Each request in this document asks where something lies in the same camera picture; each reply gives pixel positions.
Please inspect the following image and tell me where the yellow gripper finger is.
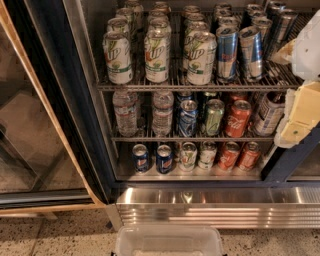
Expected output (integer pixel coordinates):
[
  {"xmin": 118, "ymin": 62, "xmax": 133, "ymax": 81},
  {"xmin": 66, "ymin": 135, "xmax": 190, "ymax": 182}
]
[
  {"xmin": 274, "ymin": 81, "xmax": 320, "ymax": 148},
  {"xmin": 271, "ymin": 39, "xmax": 296, "ymax": 65}
]

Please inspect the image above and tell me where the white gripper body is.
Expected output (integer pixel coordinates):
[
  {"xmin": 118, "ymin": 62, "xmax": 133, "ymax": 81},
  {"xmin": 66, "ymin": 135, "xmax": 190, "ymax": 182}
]
[{"xmin": 292, "ymin": 10, "xmax": 320, "ymax": 81}]

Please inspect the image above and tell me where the white tilted can middle shelf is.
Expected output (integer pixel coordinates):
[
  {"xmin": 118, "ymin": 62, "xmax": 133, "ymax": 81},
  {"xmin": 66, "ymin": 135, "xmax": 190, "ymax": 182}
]
[{"xmin": 253, "ymin": 92, "xmax": 285, "ymax": 137}]

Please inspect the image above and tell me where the right Red Bull can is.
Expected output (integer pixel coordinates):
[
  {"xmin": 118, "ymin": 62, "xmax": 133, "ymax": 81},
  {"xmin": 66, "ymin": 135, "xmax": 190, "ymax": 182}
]
[{"xmin": 239, "ymin": 26, "xmax": 263, "ymax": 82}]

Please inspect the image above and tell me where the red bull can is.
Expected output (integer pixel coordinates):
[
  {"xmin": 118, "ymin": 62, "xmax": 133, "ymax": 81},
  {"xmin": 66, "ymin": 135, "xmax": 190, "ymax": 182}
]
[
  {"xmin": 216, "ymin": 26, "xmax": 239, "ymax": 82},
  {"xmin": 239, "ymin": 26, "xmax": 263, "ymax": 82}
]

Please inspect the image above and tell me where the left Red Bull can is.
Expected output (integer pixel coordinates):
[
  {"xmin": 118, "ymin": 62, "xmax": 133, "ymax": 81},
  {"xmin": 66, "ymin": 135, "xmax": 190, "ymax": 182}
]
[{"xmin": 216, "ymin": 26, "xmax": 239, "ymax": 82}]

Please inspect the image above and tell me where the right Coca-Cola can bottom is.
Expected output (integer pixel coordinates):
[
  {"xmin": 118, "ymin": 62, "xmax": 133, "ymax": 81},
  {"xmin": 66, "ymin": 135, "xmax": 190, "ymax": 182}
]
[{"xmin": 237, "ymin": 141, "xmax": 261, "ymax": 171}]

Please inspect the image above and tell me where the coca-cola can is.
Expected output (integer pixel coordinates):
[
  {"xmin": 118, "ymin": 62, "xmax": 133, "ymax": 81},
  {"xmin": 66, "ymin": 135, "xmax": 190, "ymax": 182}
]
[
  {"xmin": 237, "ymin": 141, "xmax": 261, "ymax": 171},
  {"xmin": 218, "ymin": 142, "xmax": 240, "ymax": 171}
]

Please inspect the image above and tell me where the red Coca-Cola can middle shelf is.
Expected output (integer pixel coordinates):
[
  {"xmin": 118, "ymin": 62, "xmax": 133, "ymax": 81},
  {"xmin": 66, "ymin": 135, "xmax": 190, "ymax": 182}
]
[{"xmin": 225, "ymin": 100, "xmax": 252, "ymax": 138}]

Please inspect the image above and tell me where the green soda can middle shelf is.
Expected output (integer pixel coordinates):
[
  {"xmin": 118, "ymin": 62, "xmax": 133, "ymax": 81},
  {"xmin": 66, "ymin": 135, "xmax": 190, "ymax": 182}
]
[{"xmin": 205, "ymin": 99, "xmax": 225, "ymax": 136}]

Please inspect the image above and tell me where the left Coca-Cola can bottom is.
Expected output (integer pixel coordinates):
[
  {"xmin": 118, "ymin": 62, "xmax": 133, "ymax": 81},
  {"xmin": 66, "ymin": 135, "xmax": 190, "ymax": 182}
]
[{"xmin": 218, "ymin": 142, "xmax": 240, "ymax": 171}]

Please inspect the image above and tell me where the steel fridge base grille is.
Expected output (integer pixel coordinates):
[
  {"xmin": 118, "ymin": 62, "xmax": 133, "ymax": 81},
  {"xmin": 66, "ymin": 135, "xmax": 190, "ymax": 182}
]
[{"xmin": 106, "ymin": 187, "xmax": 320, "ymax": 229}]

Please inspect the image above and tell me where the second row right 7up can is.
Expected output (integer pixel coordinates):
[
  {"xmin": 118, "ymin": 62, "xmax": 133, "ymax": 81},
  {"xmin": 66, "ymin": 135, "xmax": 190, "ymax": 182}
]
[{"xmin": 185, "ymin": 21, "xmax": 209, "ymax": 41}]

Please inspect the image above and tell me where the second row 7up can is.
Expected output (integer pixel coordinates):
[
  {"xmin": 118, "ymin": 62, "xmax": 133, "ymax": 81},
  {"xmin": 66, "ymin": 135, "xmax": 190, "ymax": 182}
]
[
  {"xmin": 185, "ymin": 21, "xmax": 209, "ymax": 41},
  {"xmin": 149, "ymin": 18, "xmax": 172, "ymax": 35},
  {"xmin": 107, "ymin": 17, "xmax": 129, "ymax": 36}
]

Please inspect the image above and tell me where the right 7up can bottom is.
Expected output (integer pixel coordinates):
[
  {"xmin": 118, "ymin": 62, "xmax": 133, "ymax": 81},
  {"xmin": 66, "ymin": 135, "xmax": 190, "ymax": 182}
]
[{"xmin": 198, "ymin": 141, "xmax": 217, "ymax": 170}]

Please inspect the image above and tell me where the blue Pepsi can middle shelf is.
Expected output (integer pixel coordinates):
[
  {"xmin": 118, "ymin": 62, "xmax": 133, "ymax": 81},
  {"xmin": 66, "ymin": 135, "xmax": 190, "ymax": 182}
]
[{"xmin": 178, "ymin": 100, "xmax": 198, "ymax": 137}]

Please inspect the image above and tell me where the left 7up can bottom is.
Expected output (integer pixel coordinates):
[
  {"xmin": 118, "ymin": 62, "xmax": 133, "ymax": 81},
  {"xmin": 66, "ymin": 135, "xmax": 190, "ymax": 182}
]
[{"xmin": 179, "ymin": 142, "xmax": 197, "ymax": 171}]

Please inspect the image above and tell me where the second row middle 7up can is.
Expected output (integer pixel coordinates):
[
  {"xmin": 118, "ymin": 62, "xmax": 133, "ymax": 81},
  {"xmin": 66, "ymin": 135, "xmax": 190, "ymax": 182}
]
[{"xmin": 149, "ymin": 18, "xmax": 172, "ymax": 35}]

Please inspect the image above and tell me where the right Pepsi can bottom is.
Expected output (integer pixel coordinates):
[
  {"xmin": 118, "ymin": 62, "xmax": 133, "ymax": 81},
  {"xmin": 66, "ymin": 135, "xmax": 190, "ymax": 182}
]
[{"xmin": 156, "ymin": 145, "xmax": 173, "ymax": 174}]

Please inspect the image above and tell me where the pepsi can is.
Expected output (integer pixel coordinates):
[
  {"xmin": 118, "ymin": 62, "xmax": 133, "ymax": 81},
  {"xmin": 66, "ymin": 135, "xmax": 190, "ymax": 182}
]
[
  {"xmin": 156, "ymin": 145, "xmax": 173, "ymax": 174},
  {"xmin": 132, "ymin": 144, "xmax": 149, "ymax": 173}
]

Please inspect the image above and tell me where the left Pepsi can bottom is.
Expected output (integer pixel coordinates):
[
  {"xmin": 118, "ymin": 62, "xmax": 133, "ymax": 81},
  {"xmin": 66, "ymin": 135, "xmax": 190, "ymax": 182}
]
[{"xmin": 132, "ymin": 144, "xmax": 149, "ymax": 173}]

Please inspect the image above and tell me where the second row left 7up can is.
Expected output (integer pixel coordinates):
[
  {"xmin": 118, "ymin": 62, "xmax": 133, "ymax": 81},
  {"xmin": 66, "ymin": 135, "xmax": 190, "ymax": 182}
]
[{"xmin": 107, "ymin": 17, "xmax": 129, "ymax": 36}]

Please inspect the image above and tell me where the glass fridge door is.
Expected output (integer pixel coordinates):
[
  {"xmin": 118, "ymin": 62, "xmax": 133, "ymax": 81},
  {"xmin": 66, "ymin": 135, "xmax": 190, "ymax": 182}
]
[{"xmin": 0, "ymin": 0, "xmax": 112, "ymax": 215}]

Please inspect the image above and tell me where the right water bottle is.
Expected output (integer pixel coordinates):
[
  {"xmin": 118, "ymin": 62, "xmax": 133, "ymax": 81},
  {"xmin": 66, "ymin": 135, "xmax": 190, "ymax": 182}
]
[{"xmin": 152, "ymin": 91, "xmax": 174, "ymax": 137}]

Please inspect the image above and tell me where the water bottle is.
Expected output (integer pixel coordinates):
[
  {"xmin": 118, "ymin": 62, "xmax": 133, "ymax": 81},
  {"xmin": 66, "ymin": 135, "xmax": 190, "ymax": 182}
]
[
  {"xmin": 152, "ymin": 91, "xmax": 174, "ymax": 137},
  {"xmin": 112, "ymin": 91, "xmax": 137, "ymax": 137}
]

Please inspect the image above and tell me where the left water bottle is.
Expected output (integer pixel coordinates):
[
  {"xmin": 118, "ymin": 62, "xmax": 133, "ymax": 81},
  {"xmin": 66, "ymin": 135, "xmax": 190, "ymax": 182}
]
[{"xmin": 112, "ymin": 91, "xmax": 137, "ymax": 137}]

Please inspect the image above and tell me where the clear plastic bin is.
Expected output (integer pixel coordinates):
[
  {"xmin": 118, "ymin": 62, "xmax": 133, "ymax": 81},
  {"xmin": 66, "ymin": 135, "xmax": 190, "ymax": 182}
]
[{"xmin": 115, "ymin": 224, "xmax": 223, "ymax": 256}]

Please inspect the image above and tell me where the top wire shelf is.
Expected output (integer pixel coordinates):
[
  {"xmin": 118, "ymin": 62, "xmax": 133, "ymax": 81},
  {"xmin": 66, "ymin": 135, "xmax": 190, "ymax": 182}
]
[{"xmin": 96, "ymin": 9, "xmax": 316, "ymax": 93}]

